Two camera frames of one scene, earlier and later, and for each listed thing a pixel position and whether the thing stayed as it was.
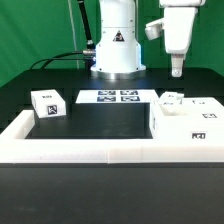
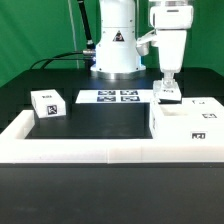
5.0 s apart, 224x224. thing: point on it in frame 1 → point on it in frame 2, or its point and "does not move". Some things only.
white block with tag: x=171 y=99 → x=161 y=91
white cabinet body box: x=204 y=121 does not move
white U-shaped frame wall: x=15 y=149 does not move
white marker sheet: x=116 y=96 does not move
